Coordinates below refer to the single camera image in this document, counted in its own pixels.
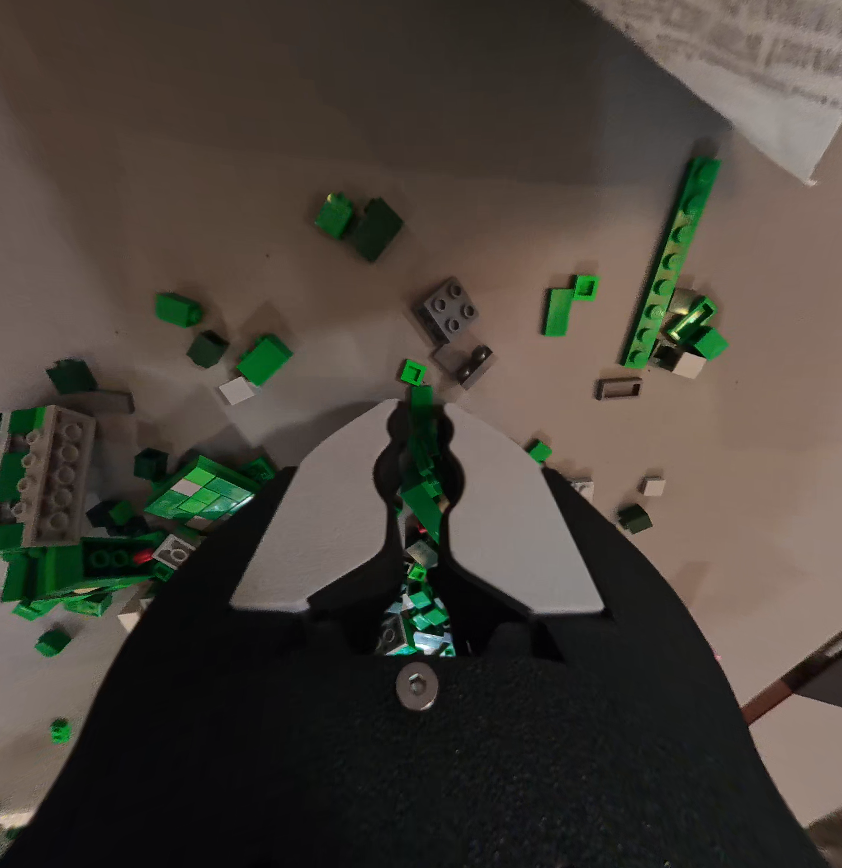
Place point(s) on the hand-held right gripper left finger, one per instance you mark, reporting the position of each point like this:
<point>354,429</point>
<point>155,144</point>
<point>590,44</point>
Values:
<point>312,536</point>

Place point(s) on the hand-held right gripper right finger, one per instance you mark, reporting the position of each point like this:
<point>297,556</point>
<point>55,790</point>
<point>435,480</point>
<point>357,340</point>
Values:
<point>523,536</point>

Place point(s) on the pile of green toy bricks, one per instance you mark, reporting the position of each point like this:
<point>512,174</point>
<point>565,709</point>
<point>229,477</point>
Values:
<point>179,310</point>

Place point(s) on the torn white paper bag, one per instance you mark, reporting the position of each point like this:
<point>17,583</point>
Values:
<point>753,54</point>

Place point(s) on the light grey studded plate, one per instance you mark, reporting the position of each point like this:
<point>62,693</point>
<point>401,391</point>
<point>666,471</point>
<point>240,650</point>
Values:
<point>582,488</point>

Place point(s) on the green tiled panel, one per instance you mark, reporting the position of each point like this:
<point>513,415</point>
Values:
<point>200,492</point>

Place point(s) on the small light grey cube brick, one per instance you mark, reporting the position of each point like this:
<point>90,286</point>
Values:
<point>653,485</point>

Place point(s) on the light grey brick with holes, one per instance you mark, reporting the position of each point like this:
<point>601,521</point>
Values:
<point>173,550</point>

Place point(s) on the dark grey square brick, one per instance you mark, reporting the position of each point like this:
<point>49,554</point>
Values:
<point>451,305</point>

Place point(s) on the green assembly with tan ball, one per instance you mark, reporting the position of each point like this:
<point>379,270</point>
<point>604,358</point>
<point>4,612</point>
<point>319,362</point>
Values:
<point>61,569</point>

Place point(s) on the green white brick assembly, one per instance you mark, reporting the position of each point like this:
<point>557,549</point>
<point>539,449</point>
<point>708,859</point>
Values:
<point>48,475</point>

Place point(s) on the long green plate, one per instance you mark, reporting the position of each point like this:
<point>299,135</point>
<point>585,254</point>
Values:
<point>672,264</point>

